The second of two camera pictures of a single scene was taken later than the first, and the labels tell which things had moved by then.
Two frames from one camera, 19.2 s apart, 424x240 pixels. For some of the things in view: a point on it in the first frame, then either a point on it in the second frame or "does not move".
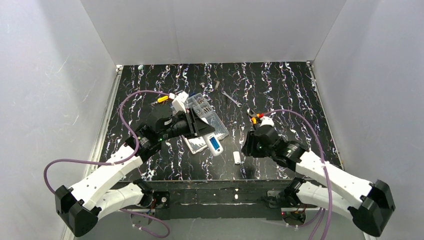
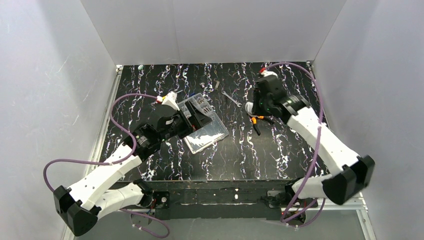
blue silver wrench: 224,93 does not move
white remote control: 213,144 → 248,107
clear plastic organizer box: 198,102 does not move
